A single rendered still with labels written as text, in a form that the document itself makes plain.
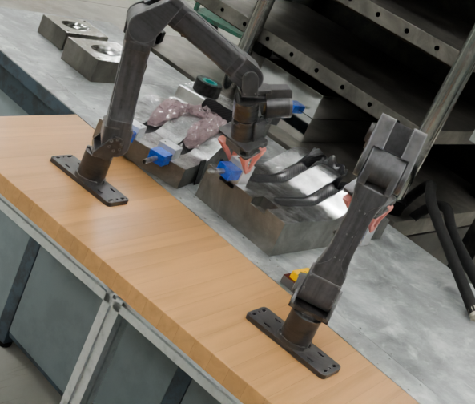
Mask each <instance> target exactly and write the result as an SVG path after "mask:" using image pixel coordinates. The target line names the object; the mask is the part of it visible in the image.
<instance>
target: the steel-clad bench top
mask: <svg viewBox="0 0 475 404"><path fill-rule="evenodd" d="M44 14H45V13H39V12H33V11H28V10H17V9H11V8H5V7H0V51H1V52H2V53H3V54H4V55H5V56H7V57H8V58H9V59H10V60H12V61H13V62H14V63H15V64H16V65H18V66H19V67H20V68H21V69H23V70H24V71H25V72H26V73H27V74H28V75H29V76H30V77H31V78H33V79H34V80H35V81H36V82H38V83H39V84H40V85H41V86H43V87H44V88H45V89H46V90H47V91H49V92H50V93H51V94H52V95H53V96H54V97H55V98H56V99H58V100H59V101H60V102H61V103H63V104H64V105H65V106H66V107H68V108H69V109H70V110H71V111H72V112H74V113H75V114H76V115H77V116H78V117H80V118H81V119H82V120H83V121H85V122H86V123H87V124H88V125H90V126H91V127H92V128H93V129H94V130H95V128H96V126H97V124H98V121H99V118H102V117H103V116H104V115H107V109H108V106H109V104H110V99H111V95H112V91H113V87H114V83H97V82H90V81H89V80H88V79H86V78H85V77H84V76H82V75H81V74H79V73H78V72H77V71H76V70H75V69H74V68H73V67H71V66H70V65H69V64H67V63H66V62H65V61H63V60H62V59H61V56H62V53H63V50H60V49H58V48H57V47H56V46H55V45H54V44H53V43H52V42H50V41H49V40H47V39H46V38H45V37H43V36H42V35H41V34H39V33H38V28H39V25H40V22H41V20H42V16H43V15H44ZM48 15H54V16H60V17H66V18H72V17H67V16H62V15H56V14H48ZM77 19H82V20H86V21H87V22H89V23H90V24H91V25H92V26H94V27H95V28H96V29H98V30H99V31H101V32H102V33H103V34H105V35H106V36H107V37H108V38H109V39H108V40H107V41H108V42H117V43H119V44H120V45H121V46H122V45H123V40H124V35H125V33H123V31H122V30H120V29H119V28H118V27H117V26H115V25H114V24H113V23H111V22H100V21H95V20H89V19H83V18H77ZM190 82H192V81H191V80H190V79H188V78H187V77H185V76H184V75H182V74H181V73H180V72H178V71H177V70H176V69H175V68H173V67H172V66H170V65H169V64H167V63H166V62H164V61H163V60H162V59H161V58H159V57H158V56H157V55H155V54H154V53H152V52H150V55H149V58H148V60H147V69H146V70H145V73H144V75H143V81H142V85H141V88H140V92H139V97H138V101H139V100H140V99H141V98H142V97H144V96H145V95H149V94H153V95H158V96H160V97H163V98H170V97H173V96H174V95H175V93H176V91H177V89H178V87H179V85H180V84H183V83H190ZM138 101H137V102H138ZM265 139H267V140H268V145H267V146H266V152H265V153H264V154H263V155H262V156H261V157H260V158H259V159H258V160H257V161H256V163H255V164H263V163H265V162H267V161H269V160H271V159H273V158H275V157H276V156H278V155H280V154H281V153H283V152H285V151H287V150H286V149H285V148H283V147H281V146H280V145H279V144H278V143H277V142H275V141H274V140H272V139H271V138H269V137H268V136H265ZM136 165H137V164H136ZM137 166H138V167H139V168H141V167H140V166H139V165H137ZM141 169H142V170H143V171H144V172H146V173H147V174H148V175H149V176H150V177H151V178H152V179H153V180H154V181H156V182H157V183H158V184H159V185H161V186H162V187H163V188H164V189H165V190H167V191H168V192H169V193H170V194H172V195H173V196H174V197H175V198H176V199H177V200H178V201H179V202H180V203H182V204H183V205H184V206H185V207H187V208H188V209H189V210H190V211H192V212H193V213H194V214H195V215H196V216H198V217H199V218H200V219H201V220H202V221H203V222H204V223H205V224H207V225H208V226H209V227H210V228H212V229H213V230H214V231H215V232H217V233H218V234H219V235H220V236H221V237H222V238H224V239H225V240H226V241H227V242H228V243H229V244H230V245H232V246H233V247H234V248H235V249H237V250H238V251H239V252H240V253H241V254H243V255H244V256H245V257H246V258H247V259H249V260H250V262H252V263H253V264H254V265H255V266H256V267H258V268H259V269H260V270H261V271H263V272H264V273H265V274H266V275H267V276H269V277H270V278H271V279H272V280H274V282H275V283H277V284H278V285H279V286H280V287H281V288H282V289H284V290H285V291H286V292H287V293H289V294H290V295H291V296H292V294H293V292H292V291H291V290H289V289H288V288H287V287H286V286H284V285H283V284H282V283H281V282H280V280H281V278H282V276H283V275H284V274H287V273H291V272H292V271H293V270H297V269H305V268H311V266H312V263H313V261H314V262H316V260H317V258H318V257H319V256H320V255H321V254H322V253H323V251H324V250H325V249H326V248H327V247H325V248H315V249H310V250H305V251H300V252H291V253H285V254H280V255H275V256H270V257H269V256H268V255H267V254H266V253H265V252H263V251H262V250H261V249H260V248H258V247H257V246H256V245H255V244H253V243H252V242H251V241H250V240H249V239H248V238H247V237H245V236H244V235H243V234H242V233H240V232H239V231H238V230H236V229H235V228H234V227H233V226H231V225H230V224H229V223H228V222H227V221H226V220H225V219H224V218H222V217H221V216H220V215H218V214H217V213H216V212H215V211H213V210H212V209H211V208H210V207H208V206H207V205H206V204H205V203H204V202H203V201H202V200H200V199H199V198H198V197H197V196H196V195H195V194H196V192H197V190H198V188H199V185H200V183H201V181H202V179H201V180H200V182H199V183H198V184H196V185H194V182H193V183H191V184H188V185H185V186H183V187H181V188H178V189H176V188H174V187H172V186H171V185H170V184H168V183H166V182H165V181H163V180H161V179H160V178H158V177H157V176H154V175H153V174H151V173H150V172H148V171H147V170H145V169H143V168H141ZM469 284H470V283H469ZM470 287H471V289H472V291H473V295H474V296H475V288H474V287H473V285H471V284H470ZM340 291H342V292H343V293H342V295H341V297H340V300H339V302H338V304H337V306H336V308H335V310H334V312H333V314H332V316H331V318H330V320H329V322H328V324H327V325H326V326H327V327H329V328H330V329H331V330H332V331H334V332H335V333H336V334H337V335H339V336H340V337H341V338H342V339H343V340H345V341H346V342H347V343H348V344H349V345H350V346H351V347H352V348H353V349H355V350H356V351H357V352H358V353H360V354H361V355H362V356H363V357H365V358H366V359H367V360H368V361H369V362H371V363H372V364H373V365H374V366H375V367H376V368H377V369H379V370H380V371H381V372H382V373H383V374H385V375H386V376H387V377H388V378H390V379H391V380H392V381H393V382H395V383H396V384H397V385H398V386H399V387H400V388H401V389H402V390H403V391H405V392H406V393H407V394H408V395H410V396H411V397H412V398H413V399H414V400H416V401H417V402H418V403H419V404H475V322H474V321H471V320H470V318H469V315H468V312H467V310H466V307H465V304H464V302H463V300H462V298H461V294H460V292H459V289H458V287H457V284H456V282H455V280H454V277H453V274H452V271H451V269H450V268H449V267H447V266H446V265H444V264H443V263H441V262H440V261H439V260H438V259H436V258H435V257H433V256H432V255H430V254H429V253H428V252H426V251H425V250H424V249H422V248H421V247H420V246H418V245H417V244H415V243H414V242H412V241H411V240H410V239H409V238H408V237H406V236H404V235H403V234H402V233H400V232H399V231H397V230H396V229H395V228H394V227H392V226H391V225H389V224H388V225H387V227H386V228H385V230H384V232H383V234H382V236H381V237H380V238H379V239H374V240H370V241H369V243H368V245H364V246H359V245H358V247H357V249H356V251H355V253H354V255H353V257H352V259H351V262H350V265H349V267H348V275H347V277H346V279H345V281H344V283H343V285H342V288H341V290H340Z"/></svg>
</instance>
